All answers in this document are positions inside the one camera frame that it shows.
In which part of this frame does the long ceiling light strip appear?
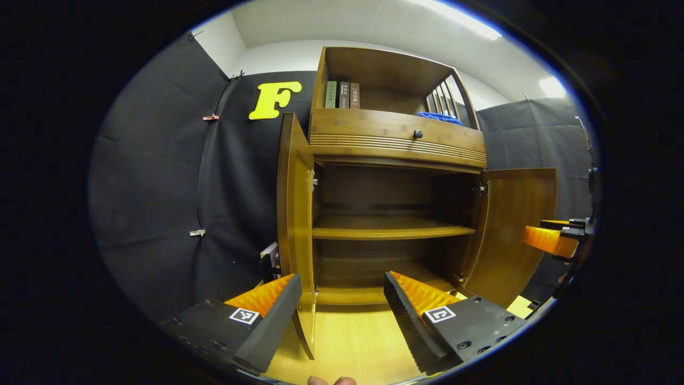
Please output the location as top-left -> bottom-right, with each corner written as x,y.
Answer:
411,0 -> 503,41

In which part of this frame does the wooden double-door shoe cabinet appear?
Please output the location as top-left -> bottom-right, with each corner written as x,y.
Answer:
307,46 -> 488,306

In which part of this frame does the short ceiling light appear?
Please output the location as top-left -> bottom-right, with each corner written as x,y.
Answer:
539,76 -> 567,98

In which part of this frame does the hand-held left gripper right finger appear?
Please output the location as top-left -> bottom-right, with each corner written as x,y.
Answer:
383,271 -> 527,375

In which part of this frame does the black backdrop cloth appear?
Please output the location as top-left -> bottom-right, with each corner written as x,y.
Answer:
88,32 -> 594,321

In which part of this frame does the wooden shoe cabinet door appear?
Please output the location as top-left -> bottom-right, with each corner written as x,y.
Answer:
276,112 -> 317,360
462,167 -> 558,309

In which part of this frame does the pale purple book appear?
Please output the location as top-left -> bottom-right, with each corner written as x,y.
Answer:
260,242 -> 281,283

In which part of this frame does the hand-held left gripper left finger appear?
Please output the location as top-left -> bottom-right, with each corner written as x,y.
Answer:
160,273 -> 303,375

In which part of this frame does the wooden ribbed cabinet drawer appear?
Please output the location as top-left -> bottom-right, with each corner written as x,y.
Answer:
309,109 -> 488,169

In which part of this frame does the blue cloth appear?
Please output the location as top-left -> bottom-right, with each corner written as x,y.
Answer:
417,111 -> 464,126

